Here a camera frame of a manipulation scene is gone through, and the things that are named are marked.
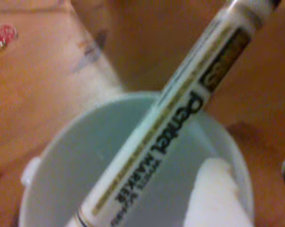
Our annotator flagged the white marker with black cap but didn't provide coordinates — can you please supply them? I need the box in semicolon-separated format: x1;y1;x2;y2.
66;0;283;227

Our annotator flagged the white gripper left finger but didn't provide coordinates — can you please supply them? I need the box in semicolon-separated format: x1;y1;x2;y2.
188;157;255;227

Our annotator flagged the white mug with green-blue pattern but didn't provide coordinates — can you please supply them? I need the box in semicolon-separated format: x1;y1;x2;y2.
18;90;256;227

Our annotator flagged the red round object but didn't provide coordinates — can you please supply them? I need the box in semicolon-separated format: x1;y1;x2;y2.
0;23;18;46

